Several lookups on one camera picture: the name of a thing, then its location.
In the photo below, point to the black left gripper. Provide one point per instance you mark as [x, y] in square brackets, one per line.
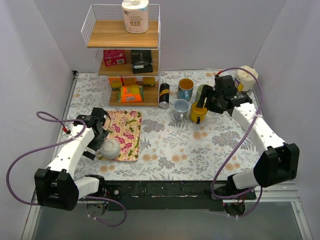
[99, 141]

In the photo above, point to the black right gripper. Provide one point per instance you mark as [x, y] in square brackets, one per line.
[208, 94]

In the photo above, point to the light green mug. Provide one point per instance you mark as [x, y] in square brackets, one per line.
[198, 92]

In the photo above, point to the white ceramic mug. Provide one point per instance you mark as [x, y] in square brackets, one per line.
[109, 150]

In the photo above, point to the blue butterfly ceramic mug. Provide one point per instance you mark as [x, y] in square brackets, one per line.
[185, 89]

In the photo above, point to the yellow mug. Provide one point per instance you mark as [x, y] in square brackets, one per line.
[197, 115]

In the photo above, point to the grey-blue mug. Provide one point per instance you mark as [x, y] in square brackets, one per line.
[181, 108]

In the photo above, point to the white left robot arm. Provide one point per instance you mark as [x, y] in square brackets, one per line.
[55, 185]

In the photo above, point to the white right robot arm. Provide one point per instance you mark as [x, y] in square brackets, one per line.
[278, 161]

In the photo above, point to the floral serving tray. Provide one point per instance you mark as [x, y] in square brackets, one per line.
[125, 127]

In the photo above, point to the black beverage can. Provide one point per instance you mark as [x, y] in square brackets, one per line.
[164, 95]

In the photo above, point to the cartoon jar with cloth lid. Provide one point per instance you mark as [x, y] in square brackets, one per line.
[243, 81]

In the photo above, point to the orange yellow sponge pack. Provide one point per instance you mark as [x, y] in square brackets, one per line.
[131, 94]

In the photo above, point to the floral tablecloth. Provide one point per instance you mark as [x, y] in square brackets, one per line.
[168, 149]

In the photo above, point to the yellow box left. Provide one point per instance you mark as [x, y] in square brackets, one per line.
[115, 83]

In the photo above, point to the yellow box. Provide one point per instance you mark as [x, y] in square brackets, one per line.
[128, 81]
[115, 83]
[149, 81]

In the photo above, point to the yellow box right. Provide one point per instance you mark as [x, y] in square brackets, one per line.
[149, 81]

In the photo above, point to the yellow box middle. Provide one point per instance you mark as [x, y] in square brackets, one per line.
[128, 81]

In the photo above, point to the black coffee bag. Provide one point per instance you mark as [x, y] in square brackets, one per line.
[141, 61]

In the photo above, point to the red tissue box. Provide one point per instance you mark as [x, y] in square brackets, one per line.
[113, 57]

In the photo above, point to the wrapped toilet paper roll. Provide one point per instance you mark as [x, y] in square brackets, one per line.
[136, 16]

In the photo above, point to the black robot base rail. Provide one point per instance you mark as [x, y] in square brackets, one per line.
[162, 195]

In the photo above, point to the wooden wire shelf rack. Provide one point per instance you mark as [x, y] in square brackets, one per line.
[104, 30]

